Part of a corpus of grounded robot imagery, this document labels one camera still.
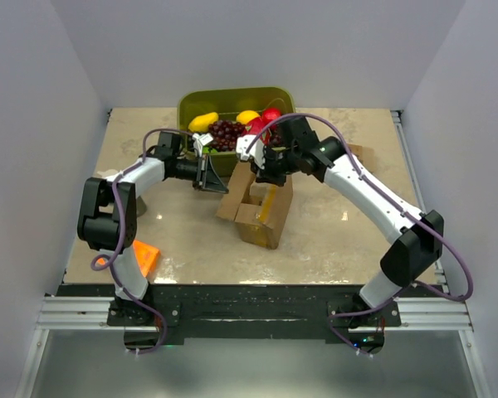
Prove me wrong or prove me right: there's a red grape bunch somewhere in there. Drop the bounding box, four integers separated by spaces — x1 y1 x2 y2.
208 120 246 152

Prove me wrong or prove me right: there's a yellow mango fruit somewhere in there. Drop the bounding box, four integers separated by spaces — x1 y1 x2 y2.
188 112 219 133

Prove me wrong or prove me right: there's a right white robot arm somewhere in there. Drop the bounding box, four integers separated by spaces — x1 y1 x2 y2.
236 114 444 328

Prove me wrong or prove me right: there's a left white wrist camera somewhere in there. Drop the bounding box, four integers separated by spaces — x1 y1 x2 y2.
191 133 214 158

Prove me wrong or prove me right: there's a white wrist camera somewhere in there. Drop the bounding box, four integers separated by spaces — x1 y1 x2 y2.
191 133 214 158
236 134 266 169

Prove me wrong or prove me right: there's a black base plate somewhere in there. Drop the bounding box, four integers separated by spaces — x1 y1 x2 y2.
56 282 403 345

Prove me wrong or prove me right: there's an orange patterned block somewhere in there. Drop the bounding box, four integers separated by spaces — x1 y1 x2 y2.
95 240 161 277

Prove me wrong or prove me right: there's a yellow lemon fruit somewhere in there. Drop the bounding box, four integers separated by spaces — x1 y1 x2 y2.
236 109 260 125

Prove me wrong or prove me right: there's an olive green plastic bin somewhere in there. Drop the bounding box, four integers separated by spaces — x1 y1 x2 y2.
178 87 295 177

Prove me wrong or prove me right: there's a brown taped cardboard box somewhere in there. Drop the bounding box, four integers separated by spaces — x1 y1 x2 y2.
216 163 293 250

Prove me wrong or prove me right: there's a bottle with beige cap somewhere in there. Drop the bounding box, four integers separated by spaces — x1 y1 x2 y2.
96 167 149 218

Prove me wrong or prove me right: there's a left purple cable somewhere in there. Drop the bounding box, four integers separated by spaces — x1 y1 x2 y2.
90 128 200 356

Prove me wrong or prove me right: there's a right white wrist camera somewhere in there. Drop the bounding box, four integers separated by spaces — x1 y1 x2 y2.
236 134 266 169

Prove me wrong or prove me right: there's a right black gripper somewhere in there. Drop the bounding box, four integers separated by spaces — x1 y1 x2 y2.
251 145 300 187

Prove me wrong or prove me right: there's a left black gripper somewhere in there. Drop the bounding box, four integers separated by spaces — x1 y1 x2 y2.
175 153 228 193

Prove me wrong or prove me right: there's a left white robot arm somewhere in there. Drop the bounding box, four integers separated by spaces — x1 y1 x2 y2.
77 129 227 325

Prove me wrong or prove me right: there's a red apple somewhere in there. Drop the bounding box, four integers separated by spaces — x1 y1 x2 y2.
261 107 282 124

